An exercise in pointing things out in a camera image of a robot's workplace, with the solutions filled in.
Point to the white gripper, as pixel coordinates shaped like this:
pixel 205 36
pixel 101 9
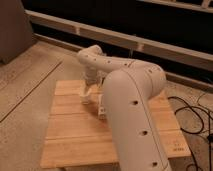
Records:
pixel 91 77

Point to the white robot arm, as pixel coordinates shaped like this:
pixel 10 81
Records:
pixel 127 86

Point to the white rectangular box object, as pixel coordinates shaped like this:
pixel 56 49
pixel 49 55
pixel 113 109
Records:
pixel 101 109

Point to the wooden board table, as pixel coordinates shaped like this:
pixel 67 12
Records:
pixel 76 136

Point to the brown sofa corner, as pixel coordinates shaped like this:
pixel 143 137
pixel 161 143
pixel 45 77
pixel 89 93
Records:
pixel 16 33

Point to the white window frame rail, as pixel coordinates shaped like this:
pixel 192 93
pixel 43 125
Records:
pixel 170 52

